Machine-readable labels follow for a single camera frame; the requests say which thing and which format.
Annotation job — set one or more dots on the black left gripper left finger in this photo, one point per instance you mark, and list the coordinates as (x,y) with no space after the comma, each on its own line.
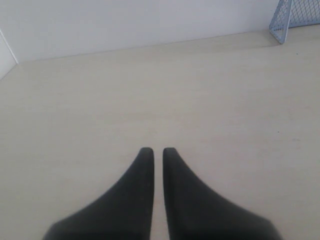
(124,212)

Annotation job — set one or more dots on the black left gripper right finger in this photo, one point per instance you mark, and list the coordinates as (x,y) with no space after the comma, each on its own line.
(195,212)

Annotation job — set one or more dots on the small white soccer goal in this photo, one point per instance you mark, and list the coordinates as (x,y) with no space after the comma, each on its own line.
(293,14)

